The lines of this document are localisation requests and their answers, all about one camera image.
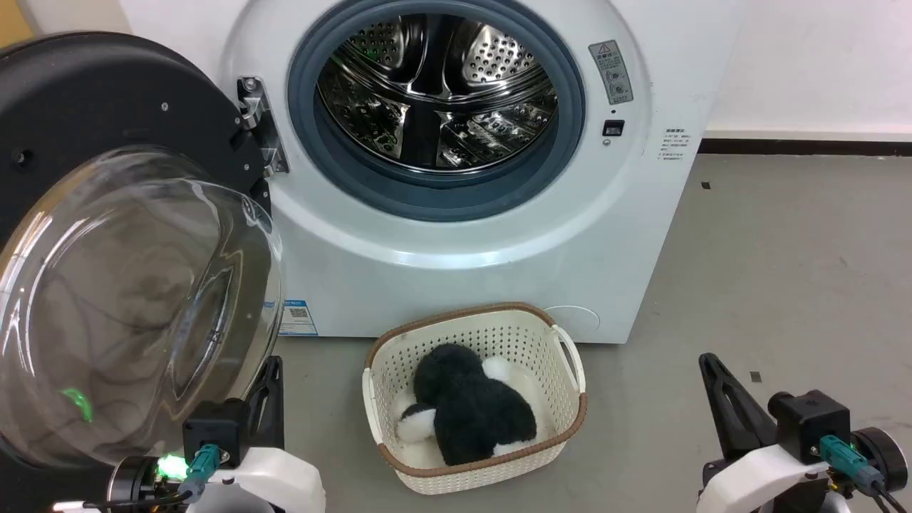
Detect metal door hinge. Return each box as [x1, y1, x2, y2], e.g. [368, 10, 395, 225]
[237, 76, 290, 177]

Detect stainless steel washer drum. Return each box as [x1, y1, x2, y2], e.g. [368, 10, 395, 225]
[316, 13, 560, 175]

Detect wooden panel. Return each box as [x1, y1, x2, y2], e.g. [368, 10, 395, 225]
[0, 0, 36, 50]

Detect black round glass washer door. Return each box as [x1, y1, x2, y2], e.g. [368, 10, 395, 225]
[0, 32, 286, 513]

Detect white front-load washing machine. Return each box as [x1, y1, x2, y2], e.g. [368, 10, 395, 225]
[118, 0, 745, 346]

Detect cream perforated laundry basket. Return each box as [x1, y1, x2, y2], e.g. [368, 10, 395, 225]
[362, 303, 588, 496]

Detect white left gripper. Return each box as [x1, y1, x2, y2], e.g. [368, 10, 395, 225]
[187, 356, 326, 513]

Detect black white plush toy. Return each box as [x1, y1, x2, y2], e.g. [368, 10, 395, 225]
[395, 343, 539, 467]

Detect black wall baseboard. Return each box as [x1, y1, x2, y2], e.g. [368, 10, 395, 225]
[698, 138, 912, 157]

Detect grey warning label sticker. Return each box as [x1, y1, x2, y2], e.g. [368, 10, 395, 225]
[589, 40, 634, 106]

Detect teal plug right camera cable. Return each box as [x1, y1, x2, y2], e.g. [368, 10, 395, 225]
[819, 435, 902, 513]

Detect blue white energy label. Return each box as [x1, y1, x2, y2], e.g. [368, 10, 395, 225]
[278, 299, 318, 337]

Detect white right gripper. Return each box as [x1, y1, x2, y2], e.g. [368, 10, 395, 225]
[696, 353, 853, 513]

